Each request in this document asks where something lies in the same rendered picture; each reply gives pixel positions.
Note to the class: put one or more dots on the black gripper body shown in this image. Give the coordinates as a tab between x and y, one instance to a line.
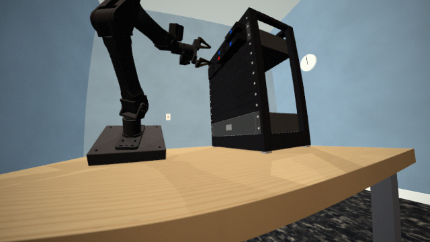
191	50

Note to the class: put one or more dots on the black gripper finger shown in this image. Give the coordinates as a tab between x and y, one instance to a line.
203	62
207	45

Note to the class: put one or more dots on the black server rack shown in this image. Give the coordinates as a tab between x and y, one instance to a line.
238	91

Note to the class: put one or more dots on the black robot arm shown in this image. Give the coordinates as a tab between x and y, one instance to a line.
120	20

